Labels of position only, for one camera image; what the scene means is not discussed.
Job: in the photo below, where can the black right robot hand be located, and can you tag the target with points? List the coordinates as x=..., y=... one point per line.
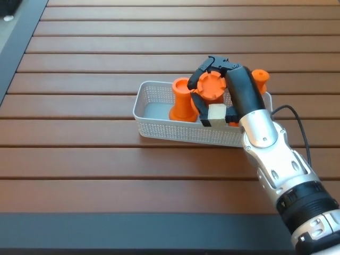
x=244, y=93

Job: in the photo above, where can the orange tall spool-topped chess piece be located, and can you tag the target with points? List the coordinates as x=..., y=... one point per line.
x=261, y=79

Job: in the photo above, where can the orange rook chess piece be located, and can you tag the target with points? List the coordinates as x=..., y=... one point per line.
x=211, y=87

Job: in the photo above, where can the orange cup-topped chess piece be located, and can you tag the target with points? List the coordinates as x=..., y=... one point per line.
x=182, y=103

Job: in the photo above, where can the white perforated plastic basket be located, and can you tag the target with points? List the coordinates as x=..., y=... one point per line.
x=170, y=130

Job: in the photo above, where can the small white object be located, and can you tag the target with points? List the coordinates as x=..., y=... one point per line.
x=8, y=18

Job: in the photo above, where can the black furniture piece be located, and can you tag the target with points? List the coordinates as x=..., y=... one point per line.
x=6, y=6

